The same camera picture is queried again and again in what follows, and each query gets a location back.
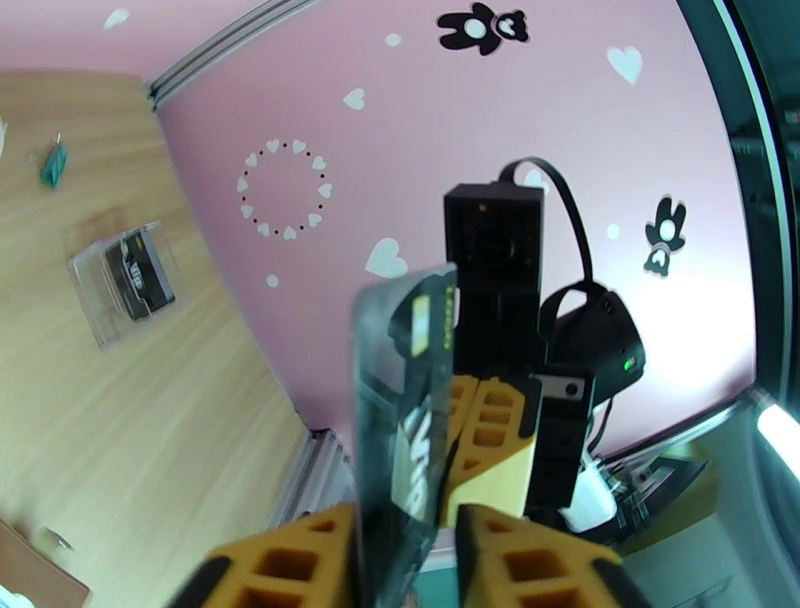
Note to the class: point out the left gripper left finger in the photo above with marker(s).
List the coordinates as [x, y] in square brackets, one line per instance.
[294, 556]

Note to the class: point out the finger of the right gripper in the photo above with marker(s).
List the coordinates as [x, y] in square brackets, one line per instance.
[494, 450]
[464, 403]

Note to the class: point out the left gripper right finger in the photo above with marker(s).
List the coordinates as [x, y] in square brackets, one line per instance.
[531, 562]

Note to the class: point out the black VIP card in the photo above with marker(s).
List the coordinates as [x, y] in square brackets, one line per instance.
[387, 450]

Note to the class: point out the brown leather card holder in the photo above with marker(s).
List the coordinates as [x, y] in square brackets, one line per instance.
[31, 575]

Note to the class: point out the stack of black cards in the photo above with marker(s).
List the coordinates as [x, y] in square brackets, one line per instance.
[140, 275]

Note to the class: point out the clear acrylic card box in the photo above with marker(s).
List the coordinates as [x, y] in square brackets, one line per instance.
[125, 281]

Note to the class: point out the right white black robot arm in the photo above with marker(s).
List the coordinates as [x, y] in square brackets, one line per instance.
[587, 500]

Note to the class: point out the green binder clip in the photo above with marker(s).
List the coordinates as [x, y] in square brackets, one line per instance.
[53, 164]

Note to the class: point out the aluminium side rail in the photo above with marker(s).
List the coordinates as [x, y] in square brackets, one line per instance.
[319, 475]

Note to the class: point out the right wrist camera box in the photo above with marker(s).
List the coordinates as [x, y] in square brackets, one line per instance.
[494, 244]

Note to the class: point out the aluminium corner post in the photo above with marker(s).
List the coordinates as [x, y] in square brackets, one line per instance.
[212, 47]

